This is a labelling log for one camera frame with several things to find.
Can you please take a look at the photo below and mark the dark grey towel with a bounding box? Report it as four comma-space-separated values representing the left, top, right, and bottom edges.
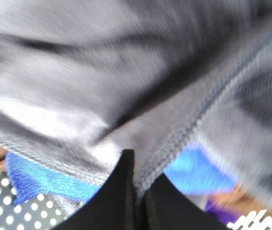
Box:
0, 0, 272, 207

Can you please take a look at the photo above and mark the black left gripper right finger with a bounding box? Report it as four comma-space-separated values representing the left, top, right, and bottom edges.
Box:
144, 174, 227, 230

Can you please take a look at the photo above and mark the blue towel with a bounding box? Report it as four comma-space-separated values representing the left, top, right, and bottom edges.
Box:
5, 145, 238, 205

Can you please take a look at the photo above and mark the purple cloth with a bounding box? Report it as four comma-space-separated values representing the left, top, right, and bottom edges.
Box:
205, 200, 240, 225

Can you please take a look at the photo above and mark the grey perforated plastic basket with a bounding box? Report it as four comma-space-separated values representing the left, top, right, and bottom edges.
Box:
0, 172, 272, 230

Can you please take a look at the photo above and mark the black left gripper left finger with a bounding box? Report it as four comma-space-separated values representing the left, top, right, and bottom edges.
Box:
54, 149, 136, 230

